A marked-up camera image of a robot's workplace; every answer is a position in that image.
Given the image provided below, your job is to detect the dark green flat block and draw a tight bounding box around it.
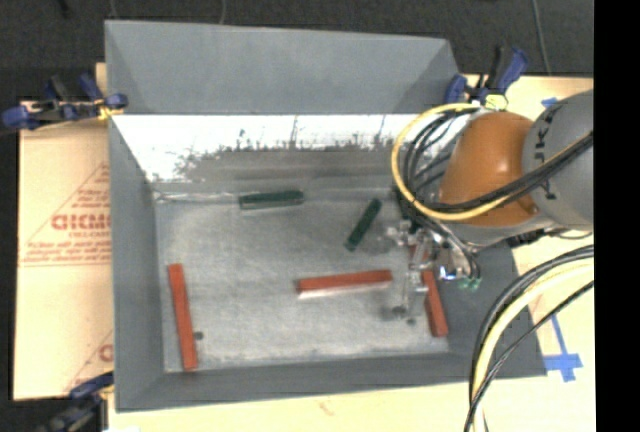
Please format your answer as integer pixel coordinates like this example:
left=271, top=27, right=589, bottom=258
left=343, top=197, right=384, bottom=253
left=237, top=189, right=306, bottom=211

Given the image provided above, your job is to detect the red-brown flat block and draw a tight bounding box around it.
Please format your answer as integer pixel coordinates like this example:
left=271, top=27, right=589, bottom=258
left=410, top=243, right=450, bottom=339
left=294, top=269, right=395, bottom=297
left=166, top=262, right=200, bottom=373

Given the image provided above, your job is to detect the grey metal bin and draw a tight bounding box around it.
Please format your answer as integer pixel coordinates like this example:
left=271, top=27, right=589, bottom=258
left=103, top=19, right=547, bottom=411

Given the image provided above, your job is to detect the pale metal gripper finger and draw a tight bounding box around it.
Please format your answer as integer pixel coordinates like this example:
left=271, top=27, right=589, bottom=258
left=405, top=285, right=431, bottom=327
left=390, top=269, right=419, bottom=321

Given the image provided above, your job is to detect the brown cardboard board red print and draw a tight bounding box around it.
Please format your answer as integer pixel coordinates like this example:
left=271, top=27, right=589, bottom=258
left=12, top=112, right=116, bottom=402

